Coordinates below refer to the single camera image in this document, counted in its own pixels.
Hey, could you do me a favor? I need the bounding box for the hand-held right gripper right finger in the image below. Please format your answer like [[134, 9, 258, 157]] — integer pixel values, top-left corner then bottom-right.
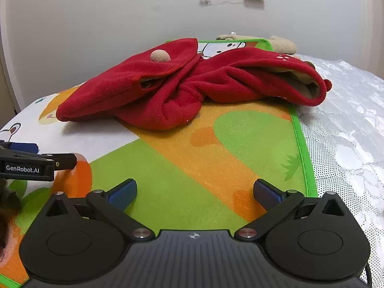
[[235, 179, 345, 242]]

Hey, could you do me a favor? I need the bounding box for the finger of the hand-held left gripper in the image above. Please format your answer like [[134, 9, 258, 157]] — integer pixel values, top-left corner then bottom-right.
[[0, 140, 39, 154], [42, 153, 77, 170]]

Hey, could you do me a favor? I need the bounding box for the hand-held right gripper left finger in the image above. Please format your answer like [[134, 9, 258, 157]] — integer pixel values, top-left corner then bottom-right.
[[45, 179, 154, 242]]

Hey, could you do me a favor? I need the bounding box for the red fleece garment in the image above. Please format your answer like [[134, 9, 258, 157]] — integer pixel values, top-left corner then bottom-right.
[[56, 38, 332, 131]]

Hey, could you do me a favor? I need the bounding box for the beige door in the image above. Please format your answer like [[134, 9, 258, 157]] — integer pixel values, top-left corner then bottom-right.
[[0, 36, 21, 123]]

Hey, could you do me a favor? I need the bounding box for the printed cartoon play mat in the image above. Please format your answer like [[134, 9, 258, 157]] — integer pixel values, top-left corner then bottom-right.
[[0, 37, 318, 285]]

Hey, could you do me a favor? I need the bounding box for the white lace bedspread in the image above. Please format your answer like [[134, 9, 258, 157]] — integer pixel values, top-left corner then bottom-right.
[[288, 53, 384, 276]]

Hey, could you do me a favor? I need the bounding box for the beige plush toy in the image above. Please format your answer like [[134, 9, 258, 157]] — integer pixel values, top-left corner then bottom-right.
[[216, 33, 298, 55]]

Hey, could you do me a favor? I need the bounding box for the black cable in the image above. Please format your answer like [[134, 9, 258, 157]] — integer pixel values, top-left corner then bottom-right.
[[364, 263, 374, 288]]

